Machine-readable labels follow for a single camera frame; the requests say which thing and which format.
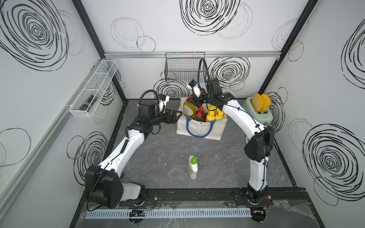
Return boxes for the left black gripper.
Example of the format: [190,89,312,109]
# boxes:
[150,108,182,127]

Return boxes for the yellow-green soap bottle red cap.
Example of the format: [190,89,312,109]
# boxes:
[183,96,196,119]

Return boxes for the orange soap bottle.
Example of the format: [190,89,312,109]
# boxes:
[215,111,224,121]
[206,111,216,122]
[208,105,217,112]

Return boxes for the white canvas bag blue handles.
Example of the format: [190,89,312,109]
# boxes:
[176,113,228,141]

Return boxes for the white bottle green cap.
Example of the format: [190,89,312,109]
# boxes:
[188,155,198,180]

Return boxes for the dark green soap bottle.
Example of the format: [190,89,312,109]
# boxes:
[194,112,205,123]

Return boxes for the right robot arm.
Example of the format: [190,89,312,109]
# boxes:
[189,59,275,205]

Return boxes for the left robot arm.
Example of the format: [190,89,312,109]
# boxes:
[85,90,182,209]

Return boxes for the left bread slice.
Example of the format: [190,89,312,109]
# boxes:
[252,94,263,113]

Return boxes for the bread slice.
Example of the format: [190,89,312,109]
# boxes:
[252,94,263,113]
[260,94,271,114]

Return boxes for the right bread slice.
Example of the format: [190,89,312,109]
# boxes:
[260,94,271,114]

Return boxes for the mint green toaster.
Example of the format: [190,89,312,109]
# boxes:
[242,97,273,126]

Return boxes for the dark bottle on shelf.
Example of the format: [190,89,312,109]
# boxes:
[79,94,99,112]

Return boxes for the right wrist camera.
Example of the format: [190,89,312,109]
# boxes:
[187,79,202,99]

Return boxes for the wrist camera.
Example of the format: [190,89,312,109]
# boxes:
[187,79,202,99]
[158,94,170,113]

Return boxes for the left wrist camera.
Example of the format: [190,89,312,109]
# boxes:
[158,94,170,113]

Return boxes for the black wire wall basket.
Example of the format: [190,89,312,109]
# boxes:
[164,52,207,84]

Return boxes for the white wire wall shelf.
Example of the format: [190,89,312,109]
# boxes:
[69,59,118,118]

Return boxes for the grey slotted cable duct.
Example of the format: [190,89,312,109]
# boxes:
[85,208,252,219]

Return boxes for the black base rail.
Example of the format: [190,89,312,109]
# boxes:
[81,186,310,207]

